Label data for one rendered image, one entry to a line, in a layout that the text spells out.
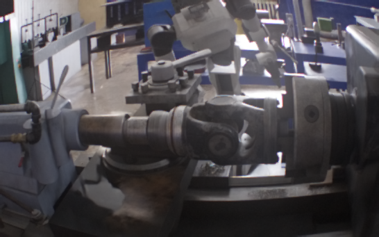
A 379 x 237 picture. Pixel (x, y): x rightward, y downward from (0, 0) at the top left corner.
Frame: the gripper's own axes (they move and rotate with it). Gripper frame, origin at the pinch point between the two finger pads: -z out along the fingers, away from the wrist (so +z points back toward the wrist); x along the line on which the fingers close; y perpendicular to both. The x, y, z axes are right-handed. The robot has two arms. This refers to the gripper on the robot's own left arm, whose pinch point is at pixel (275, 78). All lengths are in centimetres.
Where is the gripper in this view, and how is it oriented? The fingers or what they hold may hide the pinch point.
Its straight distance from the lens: 247.5
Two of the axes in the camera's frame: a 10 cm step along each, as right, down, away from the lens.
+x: 2.4, 8.1, -5.4
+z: -3.4, -4.4, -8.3
